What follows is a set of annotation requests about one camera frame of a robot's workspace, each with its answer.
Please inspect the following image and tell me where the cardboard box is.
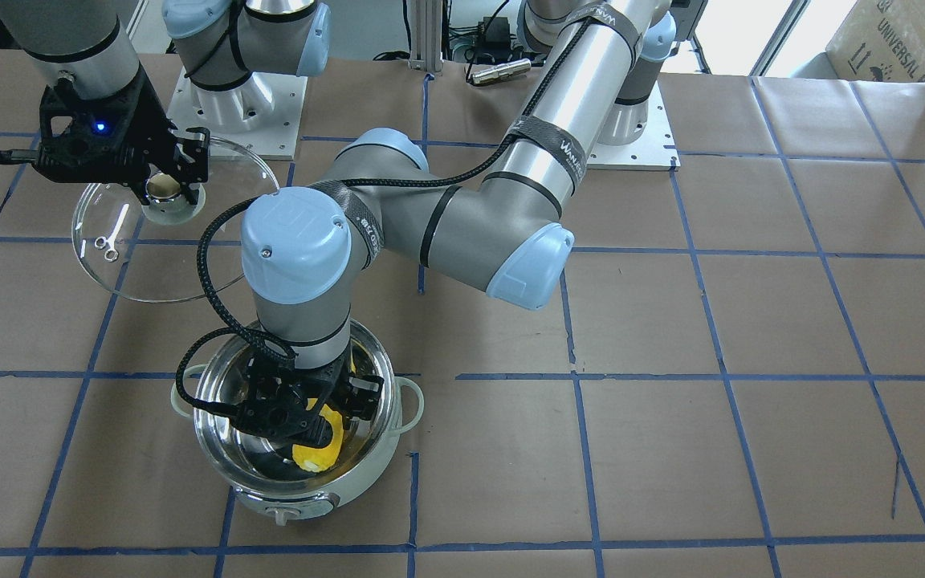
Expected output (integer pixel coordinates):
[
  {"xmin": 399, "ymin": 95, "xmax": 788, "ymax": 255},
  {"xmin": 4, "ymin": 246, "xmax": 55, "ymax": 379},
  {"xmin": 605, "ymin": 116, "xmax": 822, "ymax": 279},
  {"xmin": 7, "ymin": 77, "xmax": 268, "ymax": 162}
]
[{"xmin": 825, "ymin": 1, "xmax": 925, "ymax": 82}]

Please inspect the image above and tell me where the glass pot lid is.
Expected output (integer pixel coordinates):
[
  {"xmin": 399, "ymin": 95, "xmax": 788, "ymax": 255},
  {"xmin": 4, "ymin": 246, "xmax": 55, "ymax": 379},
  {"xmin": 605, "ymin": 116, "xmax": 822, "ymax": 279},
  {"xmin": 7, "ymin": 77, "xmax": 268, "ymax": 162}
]
[{"xmin": 72, "ymin": 136, "xmax": 280, "ymax": 303}]

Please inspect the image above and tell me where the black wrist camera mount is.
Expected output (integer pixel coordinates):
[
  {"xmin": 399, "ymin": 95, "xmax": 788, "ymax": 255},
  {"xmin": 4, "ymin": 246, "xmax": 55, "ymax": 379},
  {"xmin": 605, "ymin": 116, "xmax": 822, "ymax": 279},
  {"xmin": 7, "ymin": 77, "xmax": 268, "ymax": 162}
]
[
  {"xmin": 0, "ymin": 67, "xmax": 180, "ymax": 185},
  {"xmin": 175, "ymin": 327, "xmax": 334, "ymax": 449}
]

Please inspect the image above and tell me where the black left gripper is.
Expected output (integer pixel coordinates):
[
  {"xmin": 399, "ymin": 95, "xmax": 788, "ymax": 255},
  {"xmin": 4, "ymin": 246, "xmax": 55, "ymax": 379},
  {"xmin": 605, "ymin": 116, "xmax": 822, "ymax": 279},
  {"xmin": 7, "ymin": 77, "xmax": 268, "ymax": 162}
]
[{"xmin": 302, "ymin": 360, "xmax": 385, "ymax": 421}]

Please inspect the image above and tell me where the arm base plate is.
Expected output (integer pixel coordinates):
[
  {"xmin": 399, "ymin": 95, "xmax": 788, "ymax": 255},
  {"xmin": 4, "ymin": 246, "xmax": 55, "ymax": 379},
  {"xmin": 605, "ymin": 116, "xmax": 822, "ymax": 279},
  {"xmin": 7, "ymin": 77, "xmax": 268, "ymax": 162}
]
[
  {"xmin": 588, "ymin": 83, "xmax": 680, "ymax": 171},
  {"xmin": 168, "ymin": 63, "xmax": 308, "ymax": 161}
]

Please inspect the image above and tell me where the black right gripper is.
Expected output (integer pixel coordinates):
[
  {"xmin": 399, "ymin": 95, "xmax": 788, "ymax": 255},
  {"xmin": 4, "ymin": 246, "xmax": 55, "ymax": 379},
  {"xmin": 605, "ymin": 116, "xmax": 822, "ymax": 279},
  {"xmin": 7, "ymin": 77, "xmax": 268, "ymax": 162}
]
[{"xmin": 129, "ymin": 127, "xmax": 210, "ymax": 207}]

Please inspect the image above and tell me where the aluminium frame post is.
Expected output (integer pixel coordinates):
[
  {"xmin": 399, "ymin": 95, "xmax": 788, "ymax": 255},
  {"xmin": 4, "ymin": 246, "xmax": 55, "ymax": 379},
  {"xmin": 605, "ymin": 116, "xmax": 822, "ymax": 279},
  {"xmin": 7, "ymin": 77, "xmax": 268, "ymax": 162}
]
[{"xmin": 405, "ymin": 1, "xmax": 447, "ymax": 77}]

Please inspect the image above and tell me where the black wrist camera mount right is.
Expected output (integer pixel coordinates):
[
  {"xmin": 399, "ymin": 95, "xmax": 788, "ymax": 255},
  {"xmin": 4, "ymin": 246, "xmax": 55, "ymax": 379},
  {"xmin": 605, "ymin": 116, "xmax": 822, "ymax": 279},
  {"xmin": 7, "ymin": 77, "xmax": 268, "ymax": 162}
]
[{"xmin": 0, "ymin": 67, "xmax": 180, "ymax": 185}]

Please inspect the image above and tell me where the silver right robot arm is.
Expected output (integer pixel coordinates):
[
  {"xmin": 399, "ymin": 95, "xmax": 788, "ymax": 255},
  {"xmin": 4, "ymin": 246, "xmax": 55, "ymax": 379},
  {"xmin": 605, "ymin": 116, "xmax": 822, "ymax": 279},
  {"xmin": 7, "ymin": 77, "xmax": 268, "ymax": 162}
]
[{"xmin": 0, "ymin": 1, "xmax": 330, "ymax": 208}]

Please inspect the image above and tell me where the yellow corn cob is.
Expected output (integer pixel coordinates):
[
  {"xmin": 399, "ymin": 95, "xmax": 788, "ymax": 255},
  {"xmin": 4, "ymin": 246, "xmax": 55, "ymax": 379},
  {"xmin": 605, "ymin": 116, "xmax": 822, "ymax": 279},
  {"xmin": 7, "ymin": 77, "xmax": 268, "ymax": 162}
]
[{"xmin": 292, "ymin": 397, "xmax": 346, "ymax": 472}]

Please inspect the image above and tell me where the pale green cooking pot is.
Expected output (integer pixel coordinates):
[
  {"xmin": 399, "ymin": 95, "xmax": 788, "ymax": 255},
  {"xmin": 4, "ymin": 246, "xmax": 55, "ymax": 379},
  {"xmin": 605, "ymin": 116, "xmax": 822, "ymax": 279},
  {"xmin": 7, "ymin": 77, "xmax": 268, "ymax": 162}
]
[{"xmin": 183, "ymin": 321, "xmax": 425, "ymax": 524}]

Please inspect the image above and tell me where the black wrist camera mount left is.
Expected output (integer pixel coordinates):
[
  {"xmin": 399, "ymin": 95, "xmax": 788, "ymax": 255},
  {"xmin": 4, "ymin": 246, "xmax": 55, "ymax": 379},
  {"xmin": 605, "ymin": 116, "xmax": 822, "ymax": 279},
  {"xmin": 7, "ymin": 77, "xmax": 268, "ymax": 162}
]
[{"xmin": 175, "ymin": 327, "xmax": 334, "ymax": 449}]

